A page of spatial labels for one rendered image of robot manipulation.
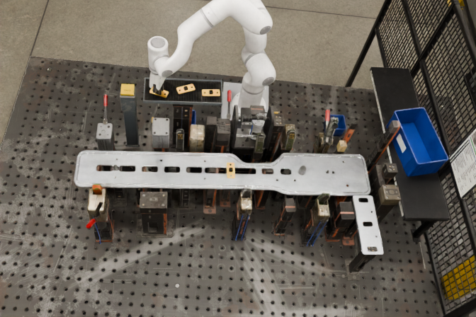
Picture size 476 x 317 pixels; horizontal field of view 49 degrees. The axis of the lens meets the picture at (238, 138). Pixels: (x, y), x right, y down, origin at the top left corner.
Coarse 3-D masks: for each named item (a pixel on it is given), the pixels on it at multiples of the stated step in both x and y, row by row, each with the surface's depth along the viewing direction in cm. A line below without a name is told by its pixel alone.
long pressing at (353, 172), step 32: (96, 160) 242; (128, 160) 244; (192, 160) 248; (224, 160) 249; (288, 160) 253; (320, 160) 255; (352, 160) 258; (288, 192) 244; (320, 192) 246; (352, 192) 248
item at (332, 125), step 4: (332, 116) 245; (332, 120) 242; (336, 120) 243; (328, 124) 246; (332, 124) 243; (336, 124) 241; (328, 128) 246; (332, 128) 248; (328, 132) 248; (332, 132) 249; (324, 136) 252; (328, 136) 252; (332, 136) 250; (324, 140) 253
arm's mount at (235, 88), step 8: (224, 88) 297; (232, 88) 298; (240, 88) 298; (264, 88) 300; (224, 96) 294; (232, 96) 295; (264, 96) 297; (224, 104) 291; (224, 112) 289; (232, 112) 289; (240, 120) 287; (240, 128) 293
